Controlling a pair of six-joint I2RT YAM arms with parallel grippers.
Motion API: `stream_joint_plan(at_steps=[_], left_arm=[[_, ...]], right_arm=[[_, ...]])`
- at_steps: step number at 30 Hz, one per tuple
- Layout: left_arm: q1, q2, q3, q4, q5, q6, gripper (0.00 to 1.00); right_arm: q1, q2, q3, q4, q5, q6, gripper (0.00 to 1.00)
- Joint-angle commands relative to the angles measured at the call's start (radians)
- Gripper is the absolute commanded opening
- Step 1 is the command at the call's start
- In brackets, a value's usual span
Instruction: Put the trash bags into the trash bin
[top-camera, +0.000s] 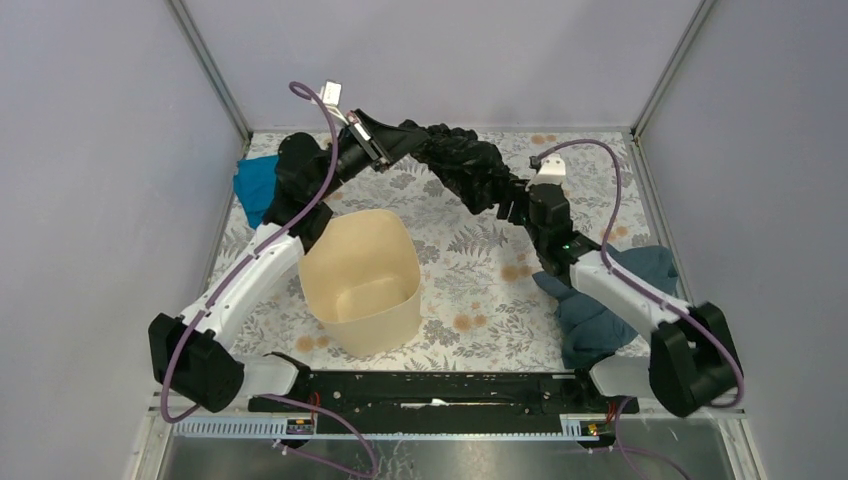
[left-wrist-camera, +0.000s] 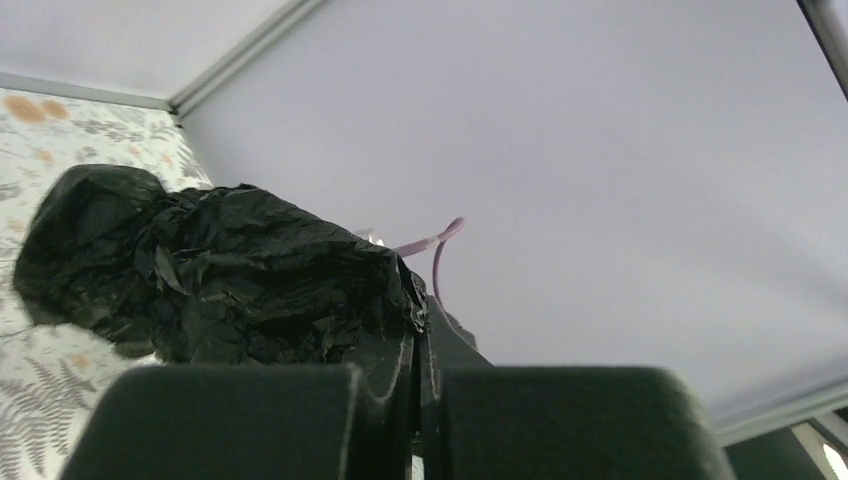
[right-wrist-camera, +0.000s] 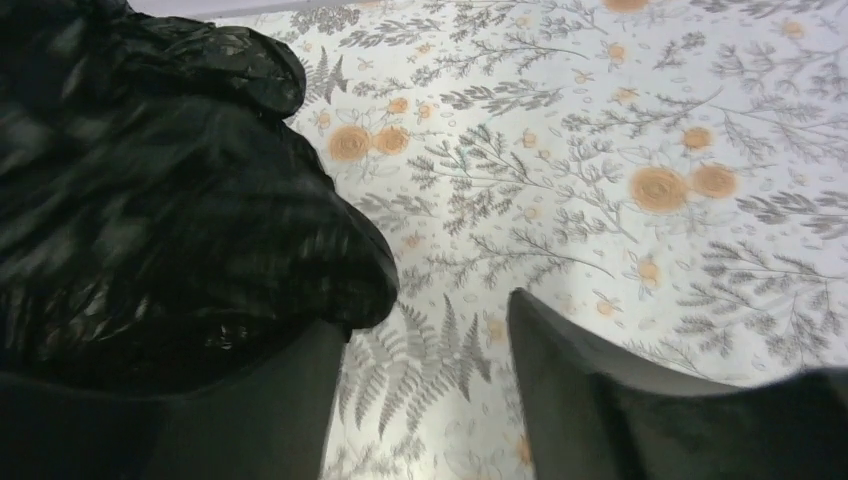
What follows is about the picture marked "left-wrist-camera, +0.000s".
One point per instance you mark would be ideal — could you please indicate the floral patterned table mat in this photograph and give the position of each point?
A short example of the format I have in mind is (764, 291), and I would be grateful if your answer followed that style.
(71, 171)

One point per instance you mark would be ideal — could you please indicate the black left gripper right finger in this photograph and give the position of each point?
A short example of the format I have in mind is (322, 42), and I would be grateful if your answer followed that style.
(480, 421)

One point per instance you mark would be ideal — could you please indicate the black plastic trash bag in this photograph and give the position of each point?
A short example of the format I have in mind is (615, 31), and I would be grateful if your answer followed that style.
(236, 275)

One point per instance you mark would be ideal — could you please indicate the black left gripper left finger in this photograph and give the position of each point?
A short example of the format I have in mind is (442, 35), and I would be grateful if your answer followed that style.
(344, 421)

